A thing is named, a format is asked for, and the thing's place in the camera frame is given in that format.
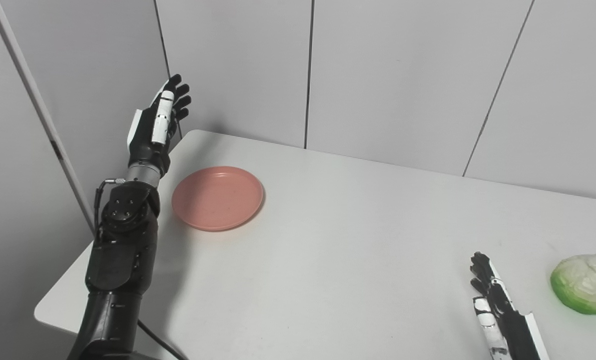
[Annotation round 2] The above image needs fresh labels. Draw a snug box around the green white cabbage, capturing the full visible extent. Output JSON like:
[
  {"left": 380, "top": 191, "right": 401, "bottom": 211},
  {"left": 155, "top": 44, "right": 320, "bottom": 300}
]
[{"left": 550, "top": 253, "right": 596, "bottom": 316}]

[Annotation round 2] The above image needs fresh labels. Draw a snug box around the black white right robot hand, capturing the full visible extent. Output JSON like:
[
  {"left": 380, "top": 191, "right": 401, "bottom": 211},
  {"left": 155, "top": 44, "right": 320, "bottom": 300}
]
[{"left": 470, "top": 251, "right": 551, "bottom": 360}]

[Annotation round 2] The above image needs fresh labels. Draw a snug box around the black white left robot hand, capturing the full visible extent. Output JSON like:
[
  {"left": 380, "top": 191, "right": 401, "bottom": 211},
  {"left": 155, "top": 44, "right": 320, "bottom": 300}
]
[{"left": 127, "top": 74, "right": 192, "bottom": 176}]

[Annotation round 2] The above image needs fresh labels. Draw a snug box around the pink round plate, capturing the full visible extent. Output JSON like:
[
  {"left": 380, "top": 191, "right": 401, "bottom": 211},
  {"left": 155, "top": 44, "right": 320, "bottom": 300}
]
[{"left": 171, "top": 166, "right": 265, "bottom": 232}]

